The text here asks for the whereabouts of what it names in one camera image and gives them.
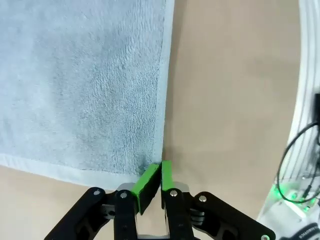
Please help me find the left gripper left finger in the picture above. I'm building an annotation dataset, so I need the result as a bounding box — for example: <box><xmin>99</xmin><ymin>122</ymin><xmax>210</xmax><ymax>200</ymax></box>
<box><xmin>44</xmin><ymin>162</ymin><xmax>161</xmax><ymax>240</ymax></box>

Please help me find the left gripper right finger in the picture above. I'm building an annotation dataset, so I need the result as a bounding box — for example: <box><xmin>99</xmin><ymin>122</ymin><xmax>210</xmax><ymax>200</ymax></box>
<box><xmin>161</xmin><ymin>160</ymin><xmax>276</xmax><ymax>240</ymax></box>

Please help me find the light blue towel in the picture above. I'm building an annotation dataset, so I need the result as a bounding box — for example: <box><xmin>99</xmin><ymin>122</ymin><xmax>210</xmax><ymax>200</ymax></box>
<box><xmin>0</xmin><ymin>0</ymin><xmax>175</xmax><ymax>192</ymax></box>

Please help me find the white electronics box green LED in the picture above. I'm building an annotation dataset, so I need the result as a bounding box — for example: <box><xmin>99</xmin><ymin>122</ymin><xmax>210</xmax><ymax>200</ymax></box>
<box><xmin>268</xmin><ymin>174</ymin><xmax>320</xmax><ymax>220</ymax></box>

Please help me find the thin black looped cable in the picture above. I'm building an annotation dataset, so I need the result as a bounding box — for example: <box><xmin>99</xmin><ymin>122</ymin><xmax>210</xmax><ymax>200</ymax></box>
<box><xmin>276</xmin><ymin>122</ymin><xmax>320</xmax><ymax>204</ymax></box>

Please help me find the white ridged table rail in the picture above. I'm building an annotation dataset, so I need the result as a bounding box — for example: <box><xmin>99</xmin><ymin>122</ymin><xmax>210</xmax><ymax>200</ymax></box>
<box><xmin>257</xmin><ymin>0</ymin><xmax>320</xmax><ymax>218</ymax></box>

